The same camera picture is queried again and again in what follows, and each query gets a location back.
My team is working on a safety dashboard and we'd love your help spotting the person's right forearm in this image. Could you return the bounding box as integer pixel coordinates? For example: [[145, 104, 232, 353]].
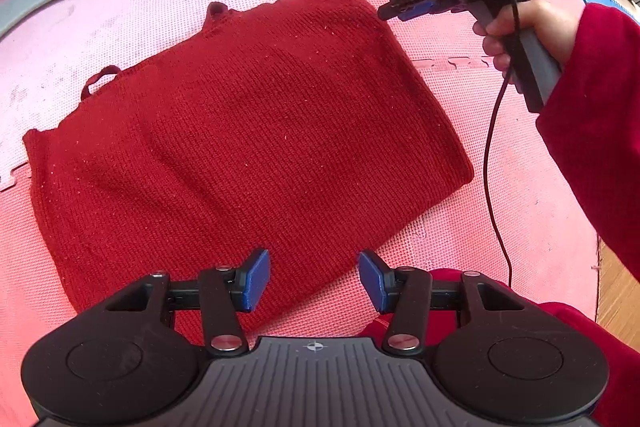
[[535, 2, 640, 265]]

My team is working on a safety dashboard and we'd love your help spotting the person's red fleece robe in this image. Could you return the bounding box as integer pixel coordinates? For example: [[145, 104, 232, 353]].
[[360, 267, 640, 427]]

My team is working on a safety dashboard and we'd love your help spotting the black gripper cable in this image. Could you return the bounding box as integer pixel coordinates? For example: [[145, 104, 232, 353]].
[[482, 0, 518, 292]]

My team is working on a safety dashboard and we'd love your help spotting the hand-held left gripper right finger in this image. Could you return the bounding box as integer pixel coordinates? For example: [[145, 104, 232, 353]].
[[358, 249, 526, 354]]

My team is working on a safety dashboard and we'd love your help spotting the red knit sweater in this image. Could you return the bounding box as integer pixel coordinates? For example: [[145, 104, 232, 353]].
[[22, 0, 475, 343]]

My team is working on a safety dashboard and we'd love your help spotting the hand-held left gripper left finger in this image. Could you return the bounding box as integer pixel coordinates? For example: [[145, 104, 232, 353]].
[[105, 248, 272, 354]]

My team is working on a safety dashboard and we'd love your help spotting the person's right hand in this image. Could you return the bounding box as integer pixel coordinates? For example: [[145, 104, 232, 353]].
[[472, 0, 583, 74]]

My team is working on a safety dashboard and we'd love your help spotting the pink foam floor mat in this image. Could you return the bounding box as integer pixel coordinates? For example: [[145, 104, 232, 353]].
[[0, 0, 346, 192]]

